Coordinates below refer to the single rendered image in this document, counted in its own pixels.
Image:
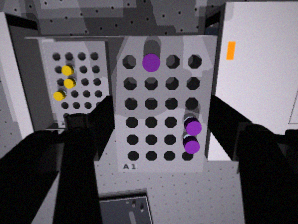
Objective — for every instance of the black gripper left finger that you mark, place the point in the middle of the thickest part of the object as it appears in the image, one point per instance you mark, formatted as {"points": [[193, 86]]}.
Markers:
{"points": [[23, 189]]}

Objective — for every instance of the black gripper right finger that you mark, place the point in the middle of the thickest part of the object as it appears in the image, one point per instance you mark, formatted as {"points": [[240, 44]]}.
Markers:
{"points": [[268, 185]]}

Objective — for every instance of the grey base plate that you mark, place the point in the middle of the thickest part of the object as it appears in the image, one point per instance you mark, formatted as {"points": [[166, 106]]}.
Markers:
{"points": [[212, 196]]}

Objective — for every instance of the grey perforated block with holes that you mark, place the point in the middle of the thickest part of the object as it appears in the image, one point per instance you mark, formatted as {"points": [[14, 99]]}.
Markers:
{"points": [[150, 107], [92, 86]]}

